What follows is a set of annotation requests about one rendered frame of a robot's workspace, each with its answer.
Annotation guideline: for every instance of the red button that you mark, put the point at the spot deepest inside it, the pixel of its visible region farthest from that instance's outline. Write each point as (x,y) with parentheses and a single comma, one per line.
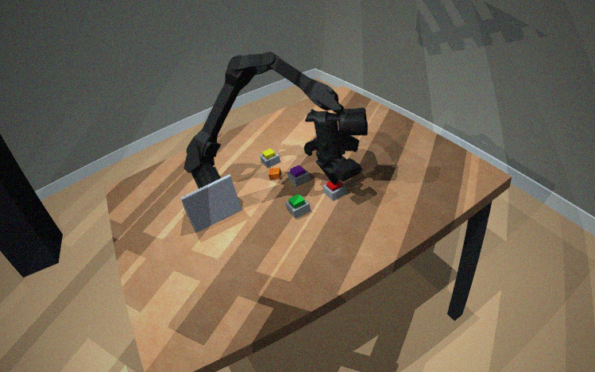
(334,192)

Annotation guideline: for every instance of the purple button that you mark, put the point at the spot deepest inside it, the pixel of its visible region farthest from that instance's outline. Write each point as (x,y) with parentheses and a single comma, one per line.
(298,175)

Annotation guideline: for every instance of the green button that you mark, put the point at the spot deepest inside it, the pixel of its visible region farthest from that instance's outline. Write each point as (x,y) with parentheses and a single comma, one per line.
(297,206)

